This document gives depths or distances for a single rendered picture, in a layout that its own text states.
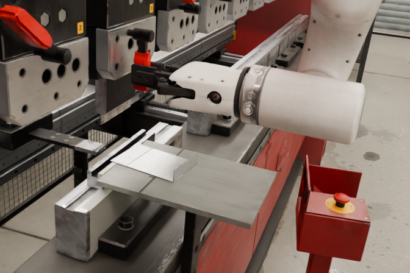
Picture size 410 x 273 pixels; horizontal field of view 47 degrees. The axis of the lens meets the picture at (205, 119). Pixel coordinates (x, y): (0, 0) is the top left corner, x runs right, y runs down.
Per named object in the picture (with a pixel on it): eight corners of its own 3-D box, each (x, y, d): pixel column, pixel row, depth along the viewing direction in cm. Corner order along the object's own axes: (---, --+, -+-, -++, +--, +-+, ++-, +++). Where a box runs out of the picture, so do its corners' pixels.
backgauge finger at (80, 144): (82, 171, 82) (82, 145, 80) (-35, 138, 90) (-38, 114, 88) (117, 145, 93) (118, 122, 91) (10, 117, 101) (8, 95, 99)
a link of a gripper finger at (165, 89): (166, 101, 63) (150, 88, 68) (215, 95, 67) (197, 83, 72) (166, 92, 63) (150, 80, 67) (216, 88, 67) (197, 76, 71)
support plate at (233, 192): (250, 230, 70) (251, 224, 69) (96, 185, 77) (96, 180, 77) (276, 177, 86) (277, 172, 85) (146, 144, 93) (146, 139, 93)
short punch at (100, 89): (105, 126, 78) (106, 70, 74) (95, 124, 78) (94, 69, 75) (135, 107, 87) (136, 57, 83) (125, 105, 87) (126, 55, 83)
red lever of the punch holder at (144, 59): (147, 94, 72) (149, 31, 69) (123, 89, 74) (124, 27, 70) (152, 91, 74) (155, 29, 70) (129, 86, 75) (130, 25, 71)
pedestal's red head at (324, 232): (361, 262, 117) (377, 200, 110) (296, 251, 119) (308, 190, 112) (351, 217, 135) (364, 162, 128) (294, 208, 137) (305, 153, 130)
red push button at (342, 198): (348, 213, 116) (351, 200, 115) (331, 211, 117) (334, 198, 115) (346, 205, 120) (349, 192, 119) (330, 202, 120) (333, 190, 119)
